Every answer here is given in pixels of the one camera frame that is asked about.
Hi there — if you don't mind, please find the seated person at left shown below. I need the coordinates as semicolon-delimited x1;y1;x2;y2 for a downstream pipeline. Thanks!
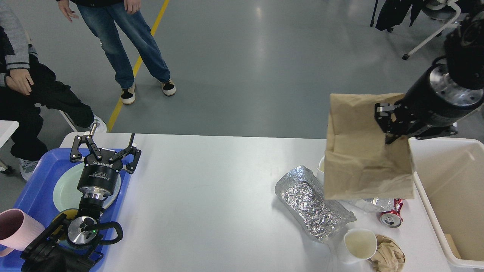
0;0;108;181

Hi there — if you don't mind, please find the white plastic bin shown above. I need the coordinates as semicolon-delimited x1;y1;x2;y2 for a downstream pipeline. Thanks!
409;138;484;269

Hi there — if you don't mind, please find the brown paper bag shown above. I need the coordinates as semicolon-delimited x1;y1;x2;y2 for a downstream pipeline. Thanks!
323;93;414;200

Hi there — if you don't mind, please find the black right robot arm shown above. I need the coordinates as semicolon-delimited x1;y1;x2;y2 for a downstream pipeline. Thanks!
374;9;484;145

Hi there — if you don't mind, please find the crumpled beige napkin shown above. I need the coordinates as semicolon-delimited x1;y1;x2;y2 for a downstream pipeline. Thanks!
369;234;406;272

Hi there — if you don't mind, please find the white paper cup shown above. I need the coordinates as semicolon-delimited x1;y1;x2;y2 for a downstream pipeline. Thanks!
337;228;377;264
316;157;325;179

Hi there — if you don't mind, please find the blue plastic tray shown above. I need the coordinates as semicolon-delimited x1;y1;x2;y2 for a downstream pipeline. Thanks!
0;148;131;272

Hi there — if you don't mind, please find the white side table corner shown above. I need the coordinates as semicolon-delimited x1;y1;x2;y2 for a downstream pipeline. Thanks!
0;120;19;148

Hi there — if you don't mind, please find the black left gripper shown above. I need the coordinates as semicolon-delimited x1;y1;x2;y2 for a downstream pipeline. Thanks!
70;124;142;200

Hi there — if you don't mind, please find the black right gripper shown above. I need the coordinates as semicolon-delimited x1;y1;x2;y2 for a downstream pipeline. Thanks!
374;63;483;145

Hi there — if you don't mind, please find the dark teal mug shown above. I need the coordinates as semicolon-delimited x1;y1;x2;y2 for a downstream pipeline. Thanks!
49;209;82;250

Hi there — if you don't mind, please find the small crumpled foil sheet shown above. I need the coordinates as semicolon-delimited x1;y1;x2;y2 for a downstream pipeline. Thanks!
345;198;394;212

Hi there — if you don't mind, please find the mint green plate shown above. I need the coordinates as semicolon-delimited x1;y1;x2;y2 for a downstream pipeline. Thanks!
52;163;121;212

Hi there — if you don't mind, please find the large foil sheet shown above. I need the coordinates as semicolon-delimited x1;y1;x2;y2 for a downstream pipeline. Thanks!
275;165;357;243

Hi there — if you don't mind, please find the white office chair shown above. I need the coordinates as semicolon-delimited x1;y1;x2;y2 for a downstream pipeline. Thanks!
369;0;477;61

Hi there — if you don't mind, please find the grey table leg at right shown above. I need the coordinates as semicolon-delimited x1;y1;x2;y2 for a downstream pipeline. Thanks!
458;109;484;131

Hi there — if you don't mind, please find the pink plate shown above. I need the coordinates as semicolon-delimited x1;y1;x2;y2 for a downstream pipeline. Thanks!
102;173;122;209

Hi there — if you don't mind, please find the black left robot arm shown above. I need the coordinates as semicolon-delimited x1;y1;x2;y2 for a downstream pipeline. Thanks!
21;127;141;272

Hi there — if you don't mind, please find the pink mug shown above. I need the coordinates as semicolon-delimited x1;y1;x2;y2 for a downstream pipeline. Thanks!
0;209;45;257

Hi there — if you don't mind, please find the person in blue jeans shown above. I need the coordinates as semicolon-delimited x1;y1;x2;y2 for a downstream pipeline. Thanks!
57;0;177;105

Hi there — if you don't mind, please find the crushed red soda can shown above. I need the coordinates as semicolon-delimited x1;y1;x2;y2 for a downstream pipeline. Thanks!
380;198;404;228

